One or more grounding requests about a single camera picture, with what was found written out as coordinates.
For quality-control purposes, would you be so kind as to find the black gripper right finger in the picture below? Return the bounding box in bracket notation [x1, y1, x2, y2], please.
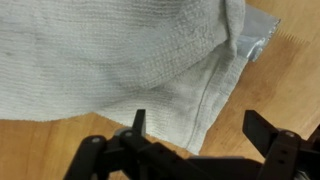
[242, 110, 320, 180]

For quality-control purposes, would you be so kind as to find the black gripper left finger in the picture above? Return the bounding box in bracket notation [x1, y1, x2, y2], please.
[63, 109, 174, 180]

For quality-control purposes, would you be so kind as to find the white towel with grey tape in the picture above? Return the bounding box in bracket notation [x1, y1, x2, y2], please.
[0, 0, 279, 153]

